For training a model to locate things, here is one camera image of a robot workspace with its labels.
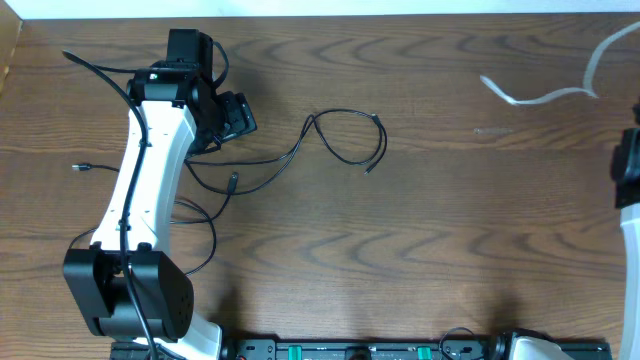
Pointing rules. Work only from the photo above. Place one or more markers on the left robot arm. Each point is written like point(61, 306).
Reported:
point(124, 283)

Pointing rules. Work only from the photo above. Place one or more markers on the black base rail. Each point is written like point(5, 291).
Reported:
point(452, 345)

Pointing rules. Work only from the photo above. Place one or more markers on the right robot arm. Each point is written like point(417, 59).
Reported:
point(627, 200)

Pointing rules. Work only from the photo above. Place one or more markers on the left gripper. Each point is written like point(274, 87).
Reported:
point(243, 118)

